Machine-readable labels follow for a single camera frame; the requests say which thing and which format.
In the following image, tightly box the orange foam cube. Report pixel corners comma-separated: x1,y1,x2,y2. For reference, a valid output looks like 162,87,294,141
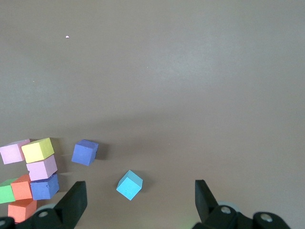
7,198,38,224
10,174,33,201

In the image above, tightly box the pink foam cube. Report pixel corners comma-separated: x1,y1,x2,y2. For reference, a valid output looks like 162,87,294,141
0,138,31,165
26,155,59,182

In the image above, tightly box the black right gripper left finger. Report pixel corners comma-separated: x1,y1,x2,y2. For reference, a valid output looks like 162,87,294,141
30,180,88,229

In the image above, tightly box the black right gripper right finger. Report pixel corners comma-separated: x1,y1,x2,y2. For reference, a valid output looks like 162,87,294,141
192,179,241,229

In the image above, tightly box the purple foam cube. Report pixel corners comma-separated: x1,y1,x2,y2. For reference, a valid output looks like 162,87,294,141
30,173,61,201
71,139,99,167

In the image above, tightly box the yellow foam cube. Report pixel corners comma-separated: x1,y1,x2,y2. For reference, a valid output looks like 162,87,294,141
21,137,55,164

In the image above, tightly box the cyan foam cube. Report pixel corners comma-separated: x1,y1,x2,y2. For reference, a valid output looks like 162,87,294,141
116,169,144,202

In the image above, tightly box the green foam cube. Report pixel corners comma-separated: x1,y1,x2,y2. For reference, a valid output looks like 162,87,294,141
0,177,19,204

